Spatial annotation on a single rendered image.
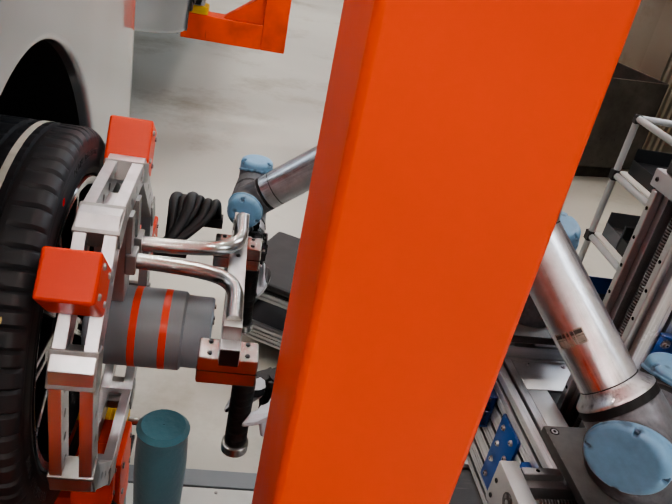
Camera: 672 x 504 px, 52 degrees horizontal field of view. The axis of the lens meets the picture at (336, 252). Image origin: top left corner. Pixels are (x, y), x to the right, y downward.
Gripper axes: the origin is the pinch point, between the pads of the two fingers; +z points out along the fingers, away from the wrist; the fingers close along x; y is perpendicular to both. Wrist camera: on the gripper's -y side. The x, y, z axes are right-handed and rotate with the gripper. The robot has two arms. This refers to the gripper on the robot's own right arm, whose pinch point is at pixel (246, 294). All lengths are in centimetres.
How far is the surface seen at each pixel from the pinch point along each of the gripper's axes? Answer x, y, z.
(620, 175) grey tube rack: 152, -9, -130
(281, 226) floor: 24, -83, -195
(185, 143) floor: -34, -82, -292
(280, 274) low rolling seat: 16, -49, -91
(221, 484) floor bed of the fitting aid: 1, -75, -18
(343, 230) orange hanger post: 2, 55, 76
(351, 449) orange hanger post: 6, 35, 76
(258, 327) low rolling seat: 10, -68, -83
